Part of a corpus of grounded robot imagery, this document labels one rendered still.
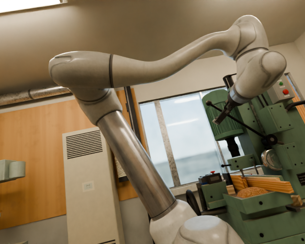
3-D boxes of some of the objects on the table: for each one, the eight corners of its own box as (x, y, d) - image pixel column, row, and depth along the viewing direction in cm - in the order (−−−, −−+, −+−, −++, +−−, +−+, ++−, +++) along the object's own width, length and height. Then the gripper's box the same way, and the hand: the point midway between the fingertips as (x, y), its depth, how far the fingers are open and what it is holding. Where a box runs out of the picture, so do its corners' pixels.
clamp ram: (217, 190, 105) (212, 175, 108) (228, 187, 105) (223, 172, 108) (222, 191, 96) (217, 175, 99) (235, 188, 96) (229, 172, 99)
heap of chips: (235, 195, 81) (233, 190, 82) (259, 190, 81) (257, 184, 82) (243, 198, 73) (240, 191, 74) (270, 191, 73) (267, 185, 74)
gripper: (233, 123, 63) (215, 135, 84) (262, 76, 69) (238, 98, 89) (216, 113, 65) (203, 127, 86) (246, 67, 70) (226, 91, 91)
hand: (221, 112), depth 86 cm, fingers open, 13 cm apart
